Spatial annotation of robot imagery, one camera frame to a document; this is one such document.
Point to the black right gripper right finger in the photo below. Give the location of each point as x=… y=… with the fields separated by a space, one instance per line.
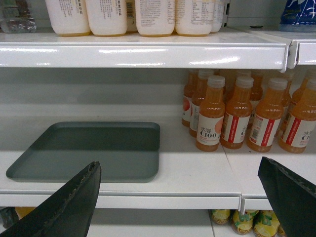
x=292 y=198

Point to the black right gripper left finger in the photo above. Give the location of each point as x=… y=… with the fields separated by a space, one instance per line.
x=66 y=213

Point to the grey-silver rectangular tray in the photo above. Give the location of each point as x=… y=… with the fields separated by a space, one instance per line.
x=128 y=152

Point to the yellow lemon tea bottle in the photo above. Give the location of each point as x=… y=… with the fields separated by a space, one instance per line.
x=266 y=224
x=220 y=216
x=242 y=223

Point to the white middle store shelf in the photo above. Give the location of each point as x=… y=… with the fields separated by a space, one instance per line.
x=187 y=177

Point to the white store shelf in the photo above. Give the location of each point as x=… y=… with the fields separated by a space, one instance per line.
x=230 y=48
x=187 y=177

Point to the orange juice bottle red label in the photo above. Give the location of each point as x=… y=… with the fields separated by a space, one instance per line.
x=237 y=114
x=268 y=114
x=301 y=123

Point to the orange C100 juice bottle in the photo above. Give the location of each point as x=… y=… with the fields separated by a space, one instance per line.
x=211 y=115

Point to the orange juice bottle back row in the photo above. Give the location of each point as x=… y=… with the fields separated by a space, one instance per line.
x=188 y=92

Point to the white upper store shelf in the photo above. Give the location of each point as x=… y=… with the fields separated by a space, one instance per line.
x=230 y=48

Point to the blue water bottle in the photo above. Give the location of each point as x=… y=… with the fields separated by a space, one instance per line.
x=298 y=16

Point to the cream milk drink bottle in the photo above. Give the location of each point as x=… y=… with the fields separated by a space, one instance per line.
x=68 y=18
x=107 y=18
x=155 y=18
x=194 y=18

